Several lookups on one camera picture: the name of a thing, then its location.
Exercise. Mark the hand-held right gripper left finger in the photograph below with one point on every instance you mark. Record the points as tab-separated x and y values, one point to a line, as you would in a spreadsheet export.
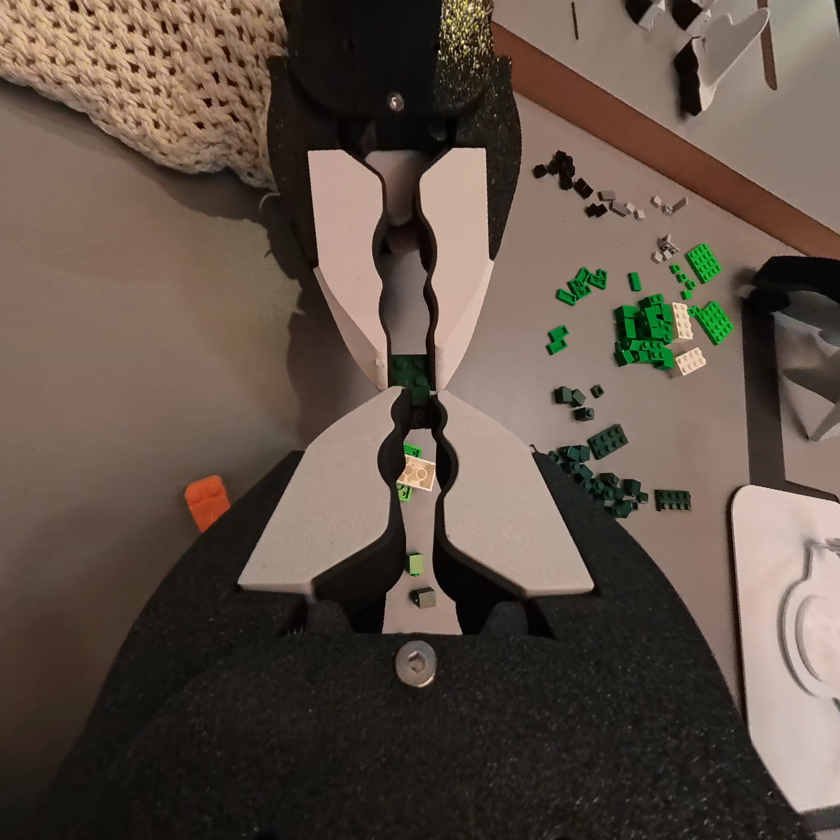
328	505

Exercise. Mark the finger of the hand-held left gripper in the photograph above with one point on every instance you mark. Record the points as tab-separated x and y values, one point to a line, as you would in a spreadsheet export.
344	236
462	250

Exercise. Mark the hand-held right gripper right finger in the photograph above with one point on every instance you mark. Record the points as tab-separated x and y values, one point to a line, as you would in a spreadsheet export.
512	512

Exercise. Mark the dark green lego brick stack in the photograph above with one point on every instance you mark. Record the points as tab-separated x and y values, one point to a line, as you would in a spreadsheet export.
411	374

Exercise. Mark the person's left forearm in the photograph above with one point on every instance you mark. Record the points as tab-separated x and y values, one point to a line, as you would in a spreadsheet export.
145	72

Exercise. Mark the green lego base, tan brick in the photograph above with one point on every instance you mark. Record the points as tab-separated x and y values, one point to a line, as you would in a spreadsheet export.
420	470

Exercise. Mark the small bright green lego cube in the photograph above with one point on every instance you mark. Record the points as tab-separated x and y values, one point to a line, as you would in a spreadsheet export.
415	565

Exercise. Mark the scattered dark green lego pieces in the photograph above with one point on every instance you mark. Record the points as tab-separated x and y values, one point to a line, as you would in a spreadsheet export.
610	473

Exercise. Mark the small black lego pieces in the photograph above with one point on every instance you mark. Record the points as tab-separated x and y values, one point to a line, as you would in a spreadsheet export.
565	171

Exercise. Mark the small grey lego pieces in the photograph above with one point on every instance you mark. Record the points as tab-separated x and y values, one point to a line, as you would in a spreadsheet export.
643	217

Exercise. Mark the pile of bright green lego pieces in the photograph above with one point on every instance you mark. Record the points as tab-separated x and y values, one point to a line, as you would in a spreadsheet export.
650	328

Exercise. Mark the orange brick separator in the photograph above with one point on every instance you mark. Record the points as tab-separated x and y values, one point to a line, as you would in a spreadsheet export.
206	502

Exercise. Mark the white round-cornered base plate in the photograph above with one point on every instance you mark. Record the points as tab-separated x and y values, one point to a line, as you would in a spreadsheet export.
788	656

